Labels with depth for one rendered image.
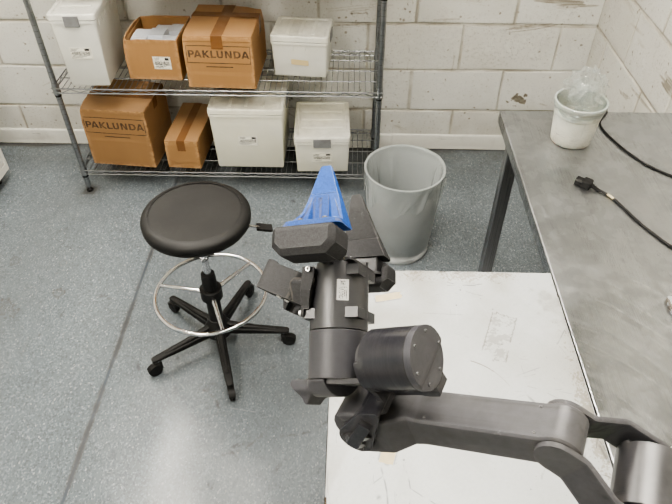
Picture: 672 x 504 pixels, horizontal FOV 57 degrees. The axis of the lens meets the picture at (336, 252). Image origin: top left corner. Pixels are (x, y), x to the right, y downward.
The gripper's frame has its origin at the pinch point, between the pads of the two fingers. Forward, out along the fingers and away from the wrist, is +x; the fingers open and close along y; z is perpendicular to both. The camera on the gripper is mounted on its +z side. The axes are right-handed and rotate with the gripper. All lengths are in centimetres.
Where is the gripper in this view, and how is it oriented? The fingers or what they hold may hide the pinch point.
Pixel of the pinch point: (341, 213)
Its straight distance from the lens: 63.6
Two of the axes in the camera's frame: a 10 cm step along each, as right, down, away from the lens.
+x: 0.3, -9.7, 2.6
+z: -9.2, 0.7, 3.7
